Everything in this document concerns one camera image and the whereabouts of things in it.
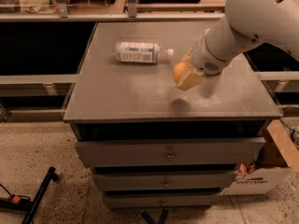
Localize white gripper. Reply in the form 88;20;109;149
177;29;231;91

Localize orange fruit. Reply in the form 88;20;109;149
173;62;190;83

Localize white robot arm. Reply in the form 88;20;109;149
173;0;299;91

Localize clear plastic water bottle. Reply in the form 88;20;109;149
115;42;174;63

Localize grey drawer cabinet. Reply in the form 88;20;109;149
64;21;280;197

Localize top grey drawer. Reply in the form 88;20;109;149
75;137;265;167

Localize grey drawer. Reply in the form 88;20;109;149
75;137;265;167
103;193;221;209
93;171;236;191

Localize middle grey drawer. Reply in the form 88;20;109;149
93;171;236;191

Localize white cardboard box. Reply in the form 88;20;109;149
222;120;299;195

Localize bottom grey drawer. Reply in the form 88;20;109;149
103;193;221;209

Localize black stand leg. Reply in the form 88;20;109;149
21;167;59;224

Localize metal shelf rail frame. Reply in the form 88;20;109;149
0;0;226;22

